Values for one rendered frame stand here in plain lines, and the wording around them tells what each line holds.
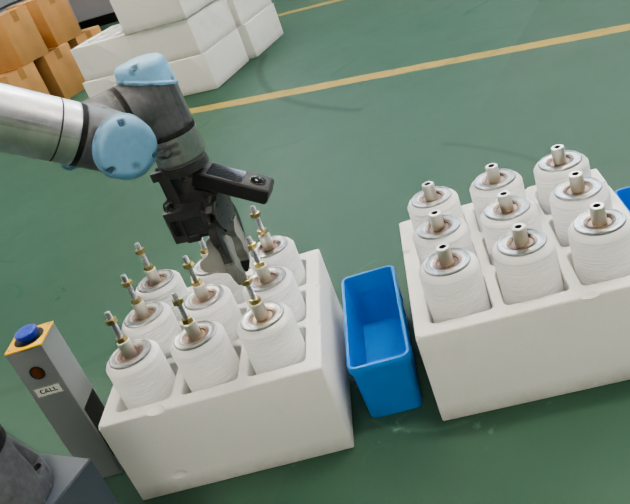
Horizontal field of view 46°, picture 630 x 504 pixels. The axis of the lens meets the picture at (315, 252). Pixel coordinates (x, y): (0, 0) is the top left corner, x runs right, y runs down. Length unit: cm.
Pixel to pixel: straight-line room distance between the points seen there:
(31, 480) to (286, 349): 44
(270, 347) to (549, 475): 46
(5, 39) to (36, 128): 400
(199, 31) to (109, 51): 55
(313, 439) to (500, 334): 36
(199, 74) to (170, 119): 276
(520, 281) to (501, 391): 19
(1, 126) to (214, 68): 297
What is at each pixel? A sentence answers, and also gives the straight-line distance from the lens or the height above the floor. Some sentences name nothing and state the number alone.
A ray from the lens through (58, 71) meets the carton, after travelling 503.
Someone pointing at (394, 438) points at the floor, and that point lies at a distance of 128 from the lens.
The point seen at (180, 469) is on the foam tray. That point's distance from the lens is 134.
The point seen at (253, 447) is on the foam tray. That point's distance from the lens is 129.
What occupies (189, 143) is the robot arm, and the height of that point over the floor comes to 57.
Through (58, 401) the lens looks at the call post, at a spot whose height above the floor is 19.
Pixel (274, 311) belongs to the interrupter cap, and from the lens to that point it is 121.
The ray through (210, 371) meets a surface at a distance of 123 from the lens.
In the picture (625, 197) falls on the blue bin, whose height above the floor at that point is 10.
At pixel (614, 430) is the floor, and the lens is 122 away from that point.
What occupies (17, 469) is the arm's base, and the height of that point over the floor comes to 35.
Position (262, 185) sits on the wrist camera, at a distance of 108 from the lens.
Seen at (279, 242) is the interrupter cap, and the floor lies 25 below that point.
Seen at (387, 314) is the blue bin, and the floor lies 1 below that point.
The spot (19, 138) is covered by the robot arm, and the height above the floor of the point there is 70.
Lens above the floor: 87
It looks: 27 degrees down
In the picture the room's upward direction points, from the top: 21 degrees counter-clockwise
